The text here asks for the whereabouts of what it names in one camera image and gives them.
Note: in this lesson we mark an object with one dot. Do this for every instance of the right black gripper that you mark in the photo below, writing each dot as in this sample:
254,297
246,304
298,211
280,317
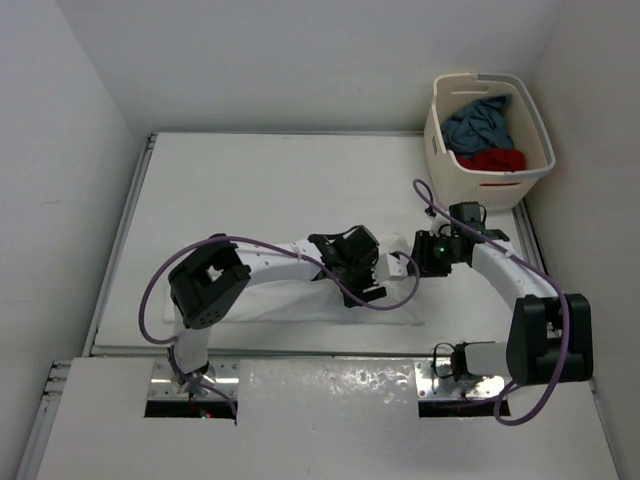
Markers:
423,241

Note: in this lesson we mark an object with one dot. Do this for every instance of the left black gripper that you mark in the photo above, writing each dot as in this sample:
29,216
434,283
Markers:
369,261

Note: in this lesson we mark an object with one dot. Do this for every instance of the white printed t shirt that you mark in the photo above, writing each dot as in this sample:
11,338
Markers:
296,301

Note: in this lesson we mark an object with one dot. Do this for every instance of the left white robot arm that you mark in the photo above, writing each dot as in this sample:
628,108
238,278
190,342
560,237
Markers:
207,283

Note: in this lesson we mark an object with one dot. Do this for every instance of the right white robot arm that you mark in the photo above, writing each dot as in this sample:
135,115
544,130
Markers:
550,334

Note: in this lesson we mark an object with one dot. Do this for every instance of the red t shirt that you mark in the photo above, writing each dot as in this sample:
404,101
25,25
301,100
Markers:
494,160

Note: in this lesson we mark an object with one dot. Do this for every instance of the cream plastic laundry basket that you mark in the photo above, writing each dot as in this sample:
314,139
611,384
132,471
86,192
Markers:
495,190

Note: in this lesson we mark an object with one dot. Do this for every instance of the blue t shirt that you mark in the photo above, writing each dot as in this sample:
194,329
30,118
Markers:
478,126

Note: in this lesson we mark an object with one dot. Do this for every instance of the white foreground cover board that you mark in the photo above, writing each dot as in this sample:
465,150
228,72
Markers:
311,419

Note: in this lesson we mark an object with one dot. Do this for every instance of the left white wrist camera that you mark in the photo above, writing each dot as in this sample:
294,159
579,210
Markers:
390,267

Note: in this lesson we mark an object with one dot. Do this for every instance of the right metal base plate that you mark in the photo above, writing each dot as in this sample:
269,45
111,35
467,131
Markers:
433,385

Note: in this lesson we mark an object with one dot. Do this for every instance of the metal base plate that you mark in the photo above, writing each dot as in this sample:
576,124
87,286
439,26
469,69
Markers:
433,385
164,385

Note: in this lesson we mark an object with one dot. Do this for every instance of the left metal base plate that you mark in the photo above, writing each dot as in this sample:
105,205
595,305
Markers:
164,385

